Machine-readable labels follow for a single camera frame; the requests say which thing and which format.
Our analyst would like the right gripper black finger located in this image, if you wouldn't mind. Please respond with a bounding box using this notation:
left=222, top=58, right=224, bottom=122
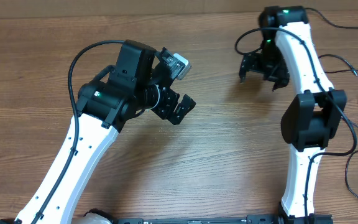
left=239, top=54, right=254, bottom=83
left=272, top=73, right=290, bottom=91

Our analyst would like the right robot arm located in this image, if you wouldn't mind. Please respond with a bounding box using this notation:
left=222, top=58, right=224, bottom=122
left=239, top=6, right=347, bottom=223

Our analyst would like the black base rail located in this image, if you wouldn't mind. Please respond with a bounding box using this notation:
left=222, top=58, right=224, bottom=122
left=82, top=205, right=334, bottom=224

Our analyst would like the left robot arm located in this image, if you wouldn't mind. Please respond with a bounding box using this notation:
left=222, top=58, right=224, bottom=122
left=12, top=40, right=196, bottom=223

